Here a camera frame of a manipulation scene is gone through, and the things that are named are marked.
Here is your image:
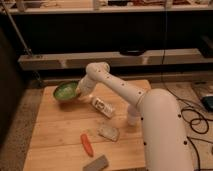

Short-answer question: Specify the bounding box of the grey sponge block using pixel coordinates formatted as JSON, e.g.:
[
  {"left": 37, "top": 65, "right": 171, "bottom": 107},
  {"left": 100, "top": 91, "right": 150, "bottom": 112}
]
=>
[{"left": 83, "top": 155, "right": 109, "bottom": 171}]

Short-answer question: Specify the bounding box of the black cable on floor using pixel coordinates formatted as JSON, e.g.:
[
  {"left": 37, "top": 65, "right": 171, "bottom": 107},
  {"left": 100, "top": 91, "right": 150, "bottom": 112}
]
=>
[{"left": 161, "top": 0, "right": 213, "bottom": 171}]

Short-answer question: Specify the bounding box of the white rectangular packet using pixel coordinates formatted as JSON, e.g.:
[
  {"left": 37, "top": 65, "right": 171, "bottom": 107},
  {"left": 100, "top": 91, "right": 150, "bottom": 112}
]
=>
[{"left": 92, "top": 97, "right": 115, "bottom": 118}]

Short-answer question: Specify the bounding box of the green ceramic bowl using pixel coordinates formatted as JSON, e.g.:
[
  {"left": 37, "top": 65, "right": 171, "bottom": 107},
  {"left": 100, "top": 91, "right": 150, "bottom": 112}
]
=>
[{"left": 53, "top": 81, "right": 78, "bottom": 102}]

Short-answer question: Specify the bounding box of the metal rod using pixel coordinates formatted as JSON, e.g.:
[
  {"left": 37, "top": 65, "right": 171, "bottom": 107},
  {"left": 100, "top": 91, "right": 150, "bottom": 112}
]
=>
[{"left": 0, "top": 0, "right": 44, "bottom": 87}]

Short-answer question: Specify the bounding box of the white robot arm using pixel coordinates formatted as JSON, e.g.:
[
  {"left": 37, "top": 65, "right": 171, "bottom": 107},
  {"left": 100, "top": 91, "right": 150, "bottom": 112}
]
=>
[{"left": 78, "top": 62, "right": 194, "bottom": 171}]

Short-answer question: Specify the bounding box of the orange carrot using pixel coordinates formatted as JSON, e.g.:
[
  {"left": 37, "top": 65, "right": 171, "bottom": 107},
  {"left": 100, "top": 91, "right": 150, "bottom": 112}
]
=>
[{"left": 80, "top": 134, "right": 94, "bottom": 157}]

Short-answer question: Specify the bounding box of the wooden board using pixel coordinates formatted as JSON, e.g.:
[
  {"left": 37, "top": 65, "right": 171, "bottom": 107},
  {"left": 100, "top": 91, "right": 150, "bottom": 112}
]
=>
[{"left": 24, "top": 84, "right": 146, "bottom": 171}]

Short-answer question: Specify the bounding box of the teal box on floor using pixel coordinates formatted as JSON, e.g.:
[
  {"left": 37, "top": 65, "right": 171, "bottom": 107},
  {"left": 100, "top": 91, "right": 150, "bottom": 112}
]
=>
[{"left": 201, "top": 94, "right": 213, "bottom": 112}]

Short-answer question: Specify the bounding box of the black round object on shelf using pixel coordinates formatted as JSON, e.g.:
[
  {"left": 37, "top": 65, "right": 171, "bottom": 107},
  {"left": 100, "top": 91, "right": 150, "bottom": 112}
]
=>
[{"left": 119, "top": 48, "right": 146, "bottom": 56}]

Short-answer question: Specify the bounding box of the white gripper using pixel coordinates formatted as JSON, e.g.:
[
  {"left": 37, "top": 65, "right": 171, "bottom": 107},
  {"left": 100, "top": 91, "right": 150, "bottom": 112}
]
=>
[{"left": 76, "top": 75, "right": 97, "bottom": 96}]

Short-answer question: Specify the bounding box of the wooden shelf beam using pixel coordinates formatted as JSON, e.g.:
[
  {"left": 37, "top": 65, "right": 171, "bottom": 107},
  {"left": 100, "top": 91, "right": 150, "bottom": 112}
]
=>
[{"left": 17, "top": 48, "right": 213, "bottom": 71}]

